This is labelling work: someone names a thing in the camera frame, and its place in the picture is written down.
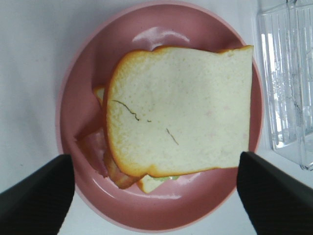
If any bread slice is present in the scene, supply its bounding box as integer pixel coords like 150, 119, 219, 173
104, 46, 253, 177
93, 86, 165, 193

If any bacon strip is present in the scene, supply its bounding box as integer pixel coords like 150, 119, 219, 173
76, 128, 108, 178
103, 150, 141, 189

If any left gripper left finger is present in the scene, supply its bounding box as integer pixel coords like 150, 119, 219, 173
0, 155, 75, 235

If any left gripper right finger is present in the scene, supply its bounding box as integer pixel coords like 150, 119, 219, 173
237, 152, 313, 235

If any right clear plastic container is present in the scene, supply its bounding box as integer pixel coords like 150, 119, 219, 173
256, 0, 313, 171

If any green lettuce leaf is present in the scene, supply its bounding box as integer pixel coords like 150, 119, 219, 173
153, 176, 179, 182

